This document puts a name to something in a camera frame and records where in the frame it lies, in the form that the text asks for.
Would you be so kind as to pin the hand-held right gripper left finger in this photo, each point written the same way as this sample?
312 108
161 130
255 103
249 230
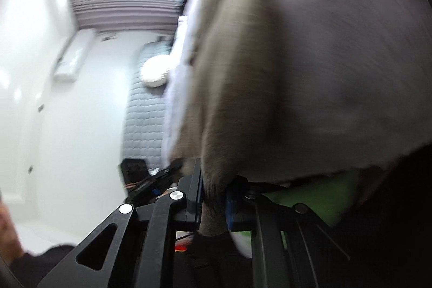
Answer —
194 193

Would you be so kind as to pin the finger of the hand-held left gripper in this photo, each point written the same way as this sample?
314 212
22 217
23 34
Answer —
167 173

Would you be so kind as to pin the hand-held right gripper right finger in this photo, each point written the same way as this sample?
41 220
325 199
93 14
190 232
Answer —
236 210

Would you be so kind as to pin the brown knit sweater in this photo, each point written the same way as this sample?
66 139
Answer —
229 105

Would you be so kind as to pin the grey quilted headboard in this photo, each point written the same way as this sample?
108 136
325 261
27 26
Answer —
145 126

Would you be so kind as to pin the green patterned cushion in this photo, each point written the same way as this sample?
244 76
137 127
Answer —
314 200

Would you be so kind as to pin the round white pleated pillow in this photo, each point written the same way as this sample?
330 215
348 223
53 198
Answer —
156 70

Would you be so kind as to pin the white air conditioner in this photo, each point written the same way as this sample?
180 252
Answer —
72 58

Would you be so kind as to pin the grey curtain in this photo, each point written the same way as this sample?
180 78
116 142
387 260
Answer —
125 11

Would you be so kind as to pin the lavender plush blanket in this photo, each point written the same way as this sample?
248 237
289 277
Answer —
337 38

